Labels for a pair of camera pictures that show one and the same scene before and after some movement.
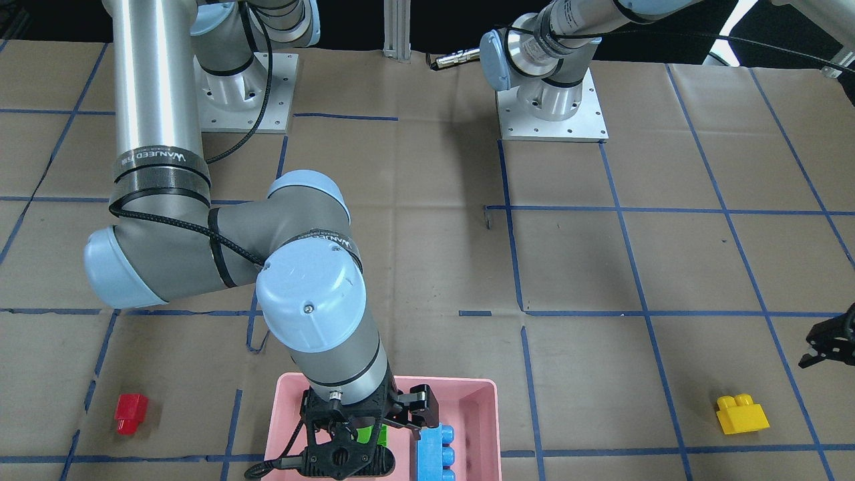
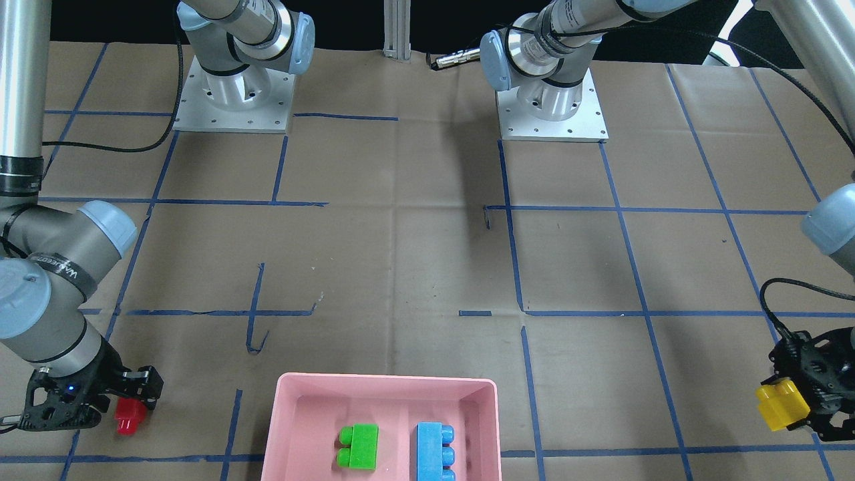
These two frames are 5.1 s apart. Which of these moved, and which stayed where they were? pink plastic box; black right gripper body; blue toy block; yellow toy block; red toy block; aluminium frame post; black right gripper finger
Moved: black right gripper finger; yellow toy block; black right gripper body
Stayed: pink plastic box; red toy block; blue toy block; aluminium frame post
